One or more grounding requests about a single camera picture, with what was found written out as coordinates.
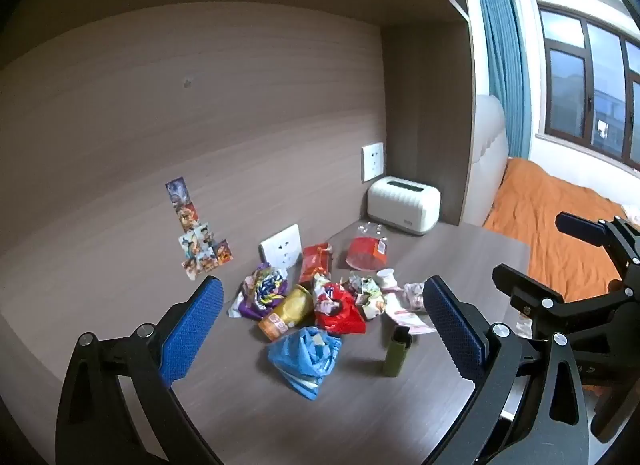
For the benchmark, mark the blue curtain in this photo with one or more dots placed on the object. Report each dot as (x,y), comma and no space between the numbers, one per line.
(505,55)

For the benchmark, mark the brown framed window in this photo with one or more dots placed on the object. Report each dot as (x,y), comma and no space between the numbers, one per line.
(585,80)

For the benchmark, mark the pink white paper slip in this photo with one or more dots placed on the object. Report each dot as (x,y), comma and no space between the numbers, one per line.
(407,320)

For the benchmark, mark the blue plastic bag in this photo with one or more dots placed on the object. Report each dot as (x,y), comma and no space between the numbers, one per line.
(302,360)

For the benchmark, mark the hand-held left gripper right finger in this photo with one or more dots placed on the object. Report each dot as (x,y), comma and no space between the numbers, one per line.
(452,330)

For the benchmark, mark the orange blanket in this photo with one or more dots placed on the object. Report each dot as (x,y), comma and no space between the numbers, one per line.
(540,215)

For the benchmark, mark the cluster of picture stickers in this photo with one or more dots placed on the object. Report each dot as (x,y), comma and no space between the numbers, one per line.
(192,240)

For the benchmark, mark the red tub with clear lid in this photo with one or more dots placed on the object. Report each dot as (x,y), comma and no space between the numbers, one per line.
(366,251)

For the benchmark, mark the green white wrapper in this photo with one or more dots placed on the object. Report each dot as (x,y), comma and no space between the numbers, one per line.
(369,297)

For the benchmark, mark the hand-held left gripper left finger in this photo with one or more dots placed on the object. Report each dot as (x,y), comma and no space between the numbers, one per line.
(192,330)

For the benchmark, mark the white toaster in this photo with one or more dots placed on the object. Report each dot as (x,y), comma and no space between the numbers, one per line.
(402,205)

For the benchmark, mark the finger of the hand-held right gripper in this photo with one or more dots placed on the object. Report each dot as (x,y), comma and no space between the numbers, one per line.
(580,226)
(522,285)

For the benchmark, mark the white tissue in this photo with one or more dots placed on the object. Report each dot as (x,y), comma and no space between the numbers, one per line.
(414,296)

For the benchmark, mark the red plastic bag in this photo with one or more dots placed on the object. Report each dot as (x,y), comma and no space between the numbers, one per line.
(337,312)

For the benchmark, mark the white padded headboard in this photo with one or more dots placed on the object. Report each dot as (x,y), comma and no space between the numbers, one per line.
(490,155)

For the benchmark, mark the red snack box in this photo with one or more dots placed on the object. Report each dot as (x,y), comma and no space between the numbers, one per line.
(314,262)

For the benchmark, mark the small white cup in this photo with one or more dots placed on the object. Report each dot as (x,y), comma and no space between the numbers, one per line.
(386,279)

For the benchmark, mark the yellow snack packet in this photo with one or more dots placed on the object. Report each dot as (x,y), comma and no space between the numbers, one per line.
(290,310)

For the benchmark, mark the purple snack wrapper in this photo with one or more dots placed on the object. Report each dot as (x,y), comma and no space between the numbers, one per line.
(260,292)

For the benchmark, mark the white wall socket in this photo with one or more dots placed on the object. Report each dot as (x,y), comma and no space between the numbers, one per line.
(373,161)
(281,245)

